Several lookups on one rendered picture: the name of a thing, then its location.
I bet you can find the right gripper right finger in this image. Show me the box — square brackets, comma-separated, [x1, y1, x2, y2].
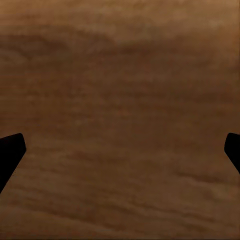
[224, 133, 240, 173]

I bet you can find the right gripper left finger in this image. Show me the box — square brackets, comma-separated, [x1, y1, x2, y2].
[0, 133, 26, 193]

